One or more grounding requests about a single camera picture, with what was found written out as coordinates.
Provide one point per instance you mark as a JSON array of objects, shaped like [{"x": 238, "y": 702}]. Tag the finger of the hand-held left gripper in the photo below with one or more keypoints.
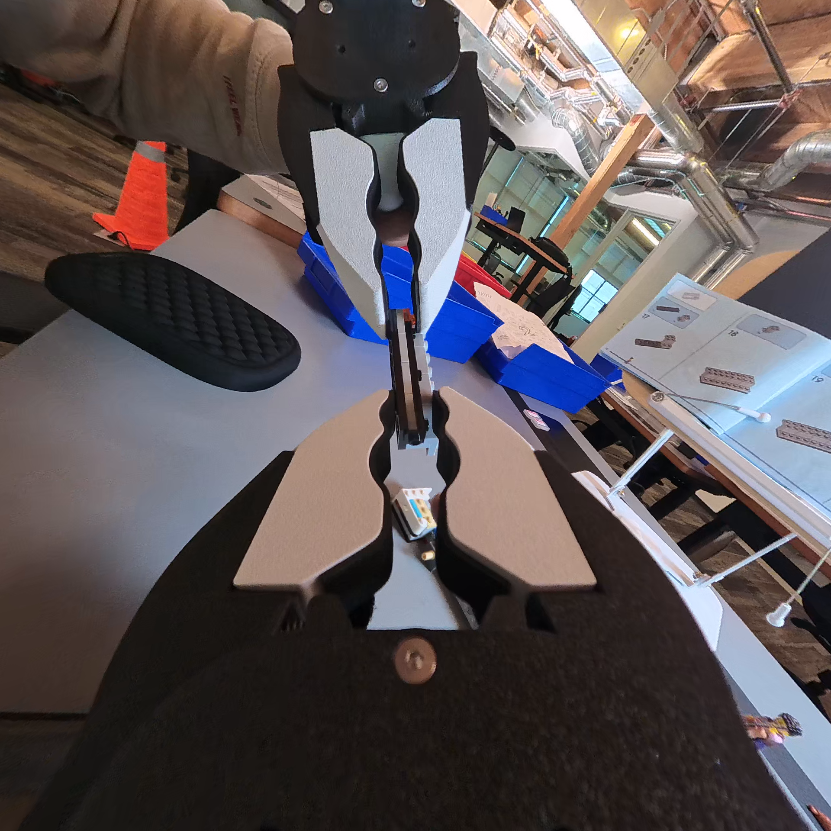
[
  {"x": 441, "y": 208},
  {"x": 344, "y": 208}
]

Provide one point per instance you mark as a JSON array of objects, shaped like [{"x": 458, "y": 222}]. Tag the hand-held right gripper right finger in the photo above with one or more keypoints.
[{"x": 513, "y": 513}]

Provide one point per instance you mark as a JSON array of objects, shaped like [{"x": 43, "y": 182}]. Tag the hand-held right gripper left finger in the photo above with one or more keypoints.
[{"x": 311, "y": 506}]

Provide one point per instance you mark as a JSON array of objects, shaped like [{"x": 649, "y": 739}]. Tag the grey lego chassis assembly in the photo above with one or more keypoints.
[{"x": 412, "y": 513}]

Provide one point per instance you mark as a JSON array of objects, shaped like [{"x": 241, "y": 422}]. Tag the blue plastic bin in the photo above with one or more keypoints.
[
  {"x": 552, "y": 383},
  {"x": 467, "y": 324}
]

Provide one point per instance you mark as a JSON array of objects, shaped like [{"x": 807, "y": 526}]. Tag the grey black lego block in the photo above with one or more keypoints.
[{"x": 406, "y": 389}]

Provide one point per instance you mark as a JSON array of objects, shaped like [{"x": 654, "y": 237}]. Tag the person's left forearm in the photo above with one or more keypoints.
[{"x": 130, "y": 65}]

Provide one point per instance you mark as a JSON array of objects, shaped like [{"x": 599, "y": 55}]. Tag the lego instruction booklet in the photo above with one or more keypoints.
[{"x": 746, "y": 350}]

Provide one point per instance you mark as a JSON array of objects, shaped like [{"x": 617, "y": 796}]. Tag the purple lego minifigure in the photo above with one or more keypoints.
[{"x": 772, "y": 730}]

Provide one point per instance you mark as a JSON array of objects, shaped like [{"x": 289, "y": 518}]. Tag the brown lego piece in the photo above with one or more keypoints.
[{"x": 819, "y": 813}]

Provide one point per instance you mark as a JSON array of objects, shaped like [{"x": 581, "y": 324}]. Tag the red plastic bin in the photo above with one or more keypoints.
[{"x": 477, "y": 276}]

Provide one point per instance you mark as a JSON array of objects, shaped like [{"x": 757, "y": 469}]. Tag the black office chair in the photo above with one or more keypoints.
[{"x": 552, "y": 279}]

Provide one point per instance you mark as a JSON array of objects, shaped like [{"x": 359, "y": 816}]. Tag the crumpled white paper bag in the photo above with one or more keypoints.
[{"x": 526, "y": 331}]

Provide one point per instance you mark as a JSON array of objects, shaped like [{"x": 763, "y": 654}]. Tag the paned window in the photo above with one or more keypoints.
[{"x": 592, "y": 295}]

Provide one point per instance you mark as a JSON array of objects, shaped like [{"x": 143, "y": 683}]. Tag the black textured armrest pad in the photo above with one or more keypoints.
[{"x": 175, "y": 318}]

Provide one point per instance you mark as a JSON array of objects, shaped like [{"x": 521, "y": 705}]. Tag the orange traffic cone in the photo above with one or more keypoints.
[{"x": 139, "y": 195}]

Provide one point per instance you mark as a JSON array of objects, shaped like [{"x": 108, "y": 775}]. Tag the white book stand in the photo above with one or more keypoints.
[{"x": 704, "y": 610}]

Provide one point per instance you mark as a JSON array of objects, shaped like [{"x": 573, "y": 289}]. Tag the wooden post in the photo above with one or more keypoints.
[{"x": 604, "y": 188}]

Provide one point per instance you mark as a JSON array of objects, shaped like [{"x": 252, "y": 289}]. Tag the metal ventilation duct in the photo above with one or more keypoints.
[{"x": 701, "y": 188}]

